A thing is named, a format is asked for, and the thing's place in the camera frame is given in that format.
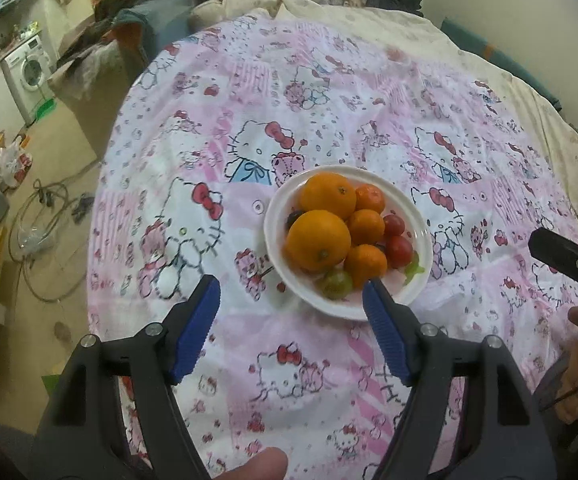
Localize red tomato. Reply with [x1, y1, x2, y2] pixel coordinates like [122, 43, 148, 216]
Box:
[383, 214, 406, 238]
[385, 235, 414, 269]

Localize medium mandarin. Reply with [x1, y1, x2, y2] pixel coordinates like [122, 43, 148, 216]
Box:
[343, 244, 388, 289]

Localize small tangerine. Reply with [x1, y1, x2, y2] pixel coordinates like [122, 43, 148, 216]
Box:
[347, 209, 385, 245]

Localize small mandarin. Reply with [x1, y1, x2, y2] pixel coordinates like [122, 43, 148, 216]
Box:
[355, 183, 385, 214]

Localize green tomato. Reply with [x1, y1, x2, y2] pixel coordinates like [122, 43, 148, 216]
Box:
[316, 268, 354, 300]

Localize large orange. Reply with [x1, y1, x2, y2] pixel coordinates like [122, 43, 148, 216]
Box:
[298, 172, 356, 220]
[283, 209, 352, 274]

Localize dark plum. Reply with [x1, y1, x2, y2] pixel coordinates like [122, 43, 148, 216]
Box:
[285, 210, 304, 232]

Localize green mat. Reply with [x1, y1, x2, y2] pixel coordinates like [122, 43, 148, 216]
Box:
[41, 374, 60, 396]

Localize pink white plate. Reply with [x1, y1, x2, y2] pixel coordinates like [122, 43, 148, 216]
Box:
[263, 166, 433, 321]

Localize plastic bags on floor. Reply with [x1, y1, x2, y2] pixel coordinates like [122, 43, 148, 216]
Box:
[0, 131, 33, 192]

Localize pink cartoon bed sheet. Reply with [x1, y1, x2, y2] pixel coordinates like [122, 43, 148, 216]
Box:
[88, 13, 578, 479]

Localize white washing machine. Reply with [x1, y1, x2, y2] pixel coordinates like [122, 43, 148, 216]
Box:
[1, 34, 54, 126]

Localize pile of clothes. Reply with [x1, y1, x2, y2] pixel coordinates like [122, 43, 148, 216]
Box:
[48, 0, 235, 101]

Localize cables on floor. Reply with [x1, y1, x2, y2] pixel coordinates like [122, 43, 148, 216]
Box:
[7, 159, 102, 305]

